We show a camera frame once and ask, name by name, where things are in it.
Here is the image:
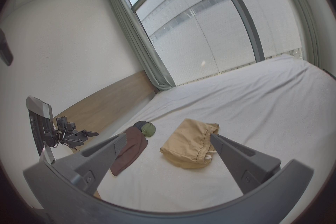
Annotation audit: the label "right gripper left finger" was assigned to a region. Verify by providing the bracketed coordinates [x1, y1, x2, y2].
[54, 133, 128, 196]

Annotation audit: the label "window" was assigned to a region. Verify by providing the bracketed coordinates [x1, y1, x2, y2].
[121, 0, 302, 85]

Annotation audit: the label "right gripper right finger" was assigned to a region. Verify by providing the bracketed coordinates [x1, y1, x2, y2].
[210, 134, 281, 195]

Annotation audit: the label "green garment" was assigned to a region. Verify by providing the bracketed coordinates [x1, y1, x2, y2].
[142, 123, 156, 137]

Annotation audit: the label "bed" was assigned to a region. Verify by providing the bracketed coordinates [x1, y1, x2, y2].
[52, 56, 336, 211]

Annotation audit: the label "grey-green curtain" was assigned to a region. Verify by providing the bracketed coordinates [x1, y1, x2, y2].
[258, 0, 322, 68]
[107, 0, 176, 91]

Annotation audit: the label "brown garment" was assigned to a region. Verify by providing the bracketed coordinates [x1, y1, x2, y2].
[110, 127, 149, 176]

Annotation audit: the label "tan shorts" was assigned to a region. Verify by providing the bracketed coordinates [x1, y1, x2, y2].
[160, 118, 219, 169]

